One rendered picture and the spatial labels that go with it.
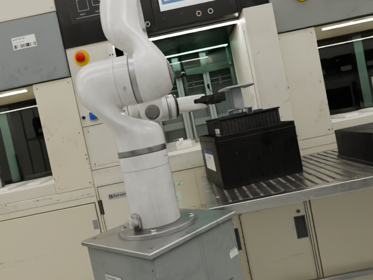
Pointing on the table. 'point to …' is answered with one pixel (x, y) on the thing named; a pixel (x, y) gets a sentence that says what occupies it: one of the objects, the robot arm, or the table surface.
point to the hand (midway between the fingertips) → (218, 98)
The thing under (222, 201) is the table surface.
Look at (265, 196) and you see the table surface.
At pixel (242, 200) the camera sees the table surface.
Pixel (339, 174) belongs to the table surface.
